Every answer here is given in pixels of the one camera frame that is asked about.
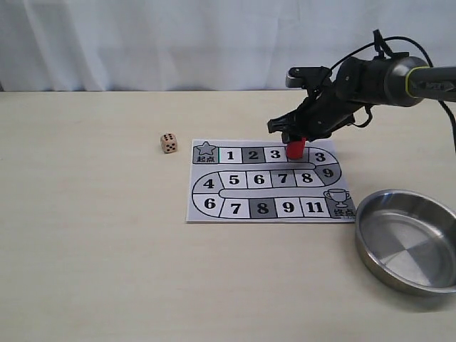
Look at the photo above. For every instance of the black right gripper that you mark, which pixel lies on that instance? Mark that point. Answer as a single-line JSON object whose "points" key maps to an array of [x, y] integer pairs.
{"points": [[358, 83]]}

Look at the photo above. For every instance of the red cylinder game piece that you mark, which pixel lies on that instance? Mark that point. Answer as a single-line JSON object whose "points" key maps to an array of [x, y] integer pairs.
{"points": [[295, 148]]}

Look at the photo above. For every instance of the wooden die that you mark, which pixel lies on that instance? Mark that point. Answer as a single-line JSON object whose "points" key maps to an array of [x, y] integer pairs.
{"points": [[168, 143]]}

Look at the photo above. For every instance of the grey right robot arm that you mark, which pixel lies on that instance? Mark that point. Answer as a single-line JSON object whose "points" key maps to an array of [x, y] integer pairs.
{"points": [[408, 81]]}

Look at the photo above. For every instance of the paper number game board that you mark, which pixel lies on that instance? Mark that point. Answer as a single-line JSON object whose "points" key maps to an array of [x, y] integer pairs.
{"points": [[255, 181]]}

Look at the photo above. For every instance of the round steel pan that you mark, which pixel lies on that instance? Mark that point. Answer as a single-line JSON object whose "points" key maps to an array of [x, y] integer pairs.
{"points": [[407, 241]]}

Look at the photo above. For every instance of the white curtain backdrop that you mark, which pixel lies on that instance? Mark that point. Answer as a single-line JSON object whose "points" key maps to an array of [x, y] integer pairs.
{"points": [[200, 45]]}

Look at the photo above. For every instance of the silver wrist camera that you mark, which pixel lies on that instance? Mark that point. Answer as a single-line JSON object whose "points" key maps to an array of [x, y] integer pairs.
{"points": [[307, 77]]}

